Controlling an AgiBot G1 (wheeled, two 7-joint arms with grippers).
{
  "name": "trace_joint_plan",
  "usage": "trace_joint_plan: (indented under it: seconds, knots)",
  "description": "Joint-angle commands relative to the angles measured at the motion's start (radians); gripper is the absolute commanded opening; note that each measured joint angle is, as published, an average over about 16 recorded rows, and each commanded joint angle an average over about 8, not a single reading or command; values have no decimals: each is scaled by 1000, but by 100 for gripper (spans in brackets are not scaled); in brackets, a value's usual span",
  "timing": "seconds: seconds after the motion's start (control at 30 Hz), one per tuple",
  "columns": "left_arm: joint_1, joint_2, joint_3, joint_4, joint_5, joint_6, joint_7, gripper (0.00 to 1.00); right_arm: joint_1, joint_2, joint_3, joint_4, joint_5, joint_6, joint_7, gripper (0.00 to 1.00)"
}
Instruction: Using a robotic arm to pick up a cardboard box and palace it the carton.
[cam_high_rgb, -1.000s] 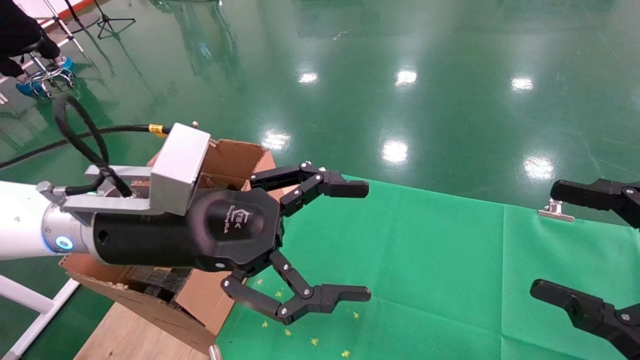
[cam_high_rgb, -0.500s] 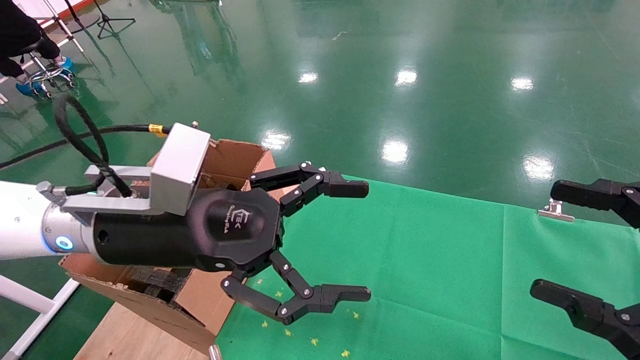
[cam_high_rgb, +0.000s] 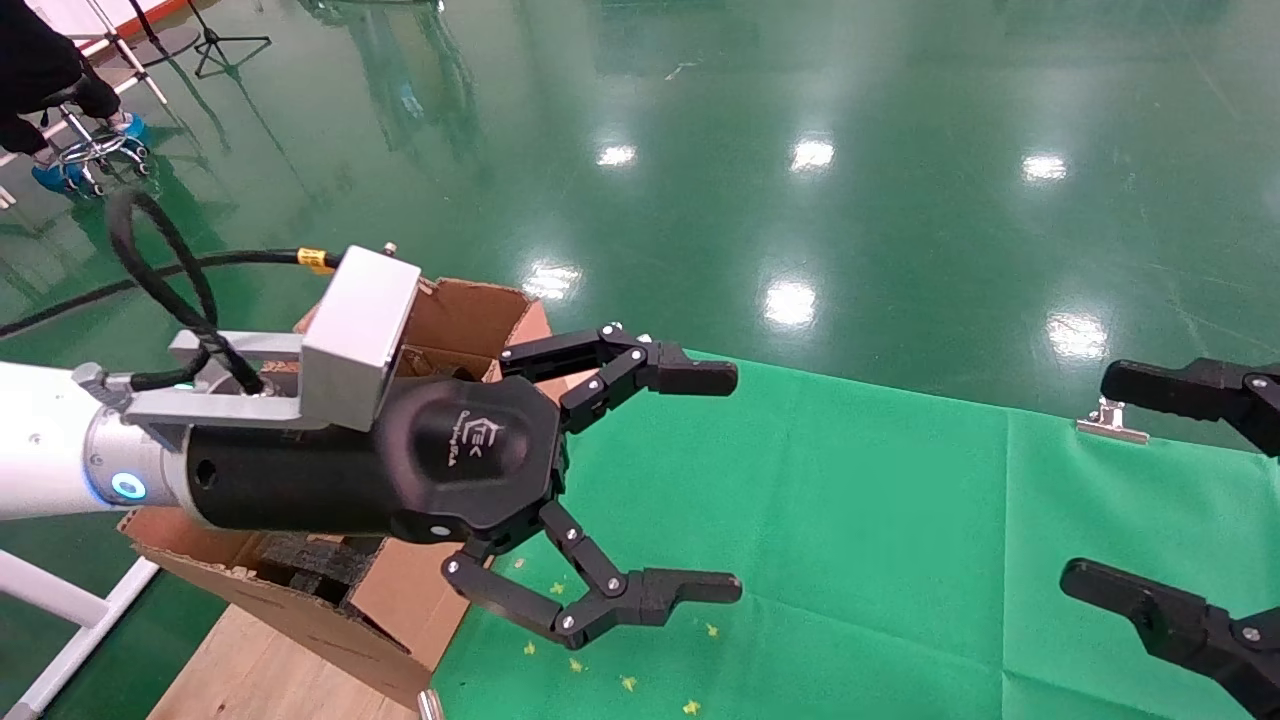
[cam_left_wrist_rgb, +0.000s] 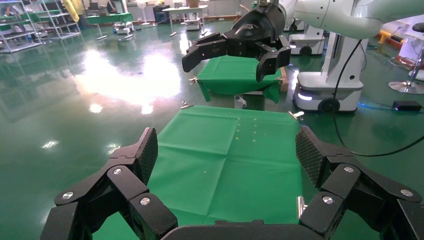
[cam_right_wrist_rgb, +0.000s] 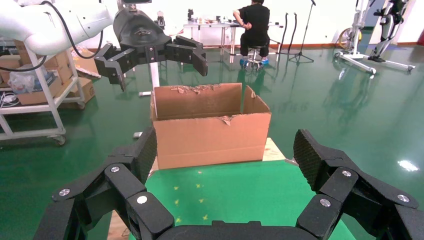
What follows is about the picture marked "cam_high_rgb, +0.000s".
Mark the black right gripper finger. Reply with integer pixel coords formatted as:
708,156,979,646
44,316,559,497
1098,357,1280,459
1058,560,1280,720

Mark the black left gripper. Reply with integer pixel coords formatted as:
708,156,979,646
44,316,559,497
183,322,743,649

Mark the large open cardboard carton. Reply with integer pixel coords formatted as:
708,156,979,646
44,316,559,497
118,278,576,711

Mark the green cloth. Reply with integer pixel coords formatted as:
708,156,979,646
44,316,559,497
430,350,1280,720

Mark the black foam block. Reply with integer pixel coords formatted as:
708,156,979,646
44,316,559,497
255,535,386,603

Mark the black tripod stand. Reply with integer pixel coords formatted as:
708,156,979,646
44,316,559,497
185,0,273,79

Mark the chrome swivel stool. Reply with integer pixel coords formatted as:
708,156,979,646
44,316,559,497
40,85,153,197

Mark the black pole stand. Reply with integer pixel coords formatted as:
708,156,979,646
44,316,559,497
128,0,203,69

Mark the person in black clothes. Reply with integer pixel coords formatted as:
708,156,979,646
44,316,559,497
0,0,151,193

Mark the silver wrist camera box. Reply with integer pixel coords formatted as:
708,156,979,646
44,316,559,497
125,243,423,433

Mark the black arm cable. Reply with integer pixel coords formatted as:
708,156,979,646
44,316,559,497
0,188,346,393

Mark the white metal floor frame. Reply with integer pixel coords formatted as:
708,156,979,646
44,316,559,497
0,548,161,720

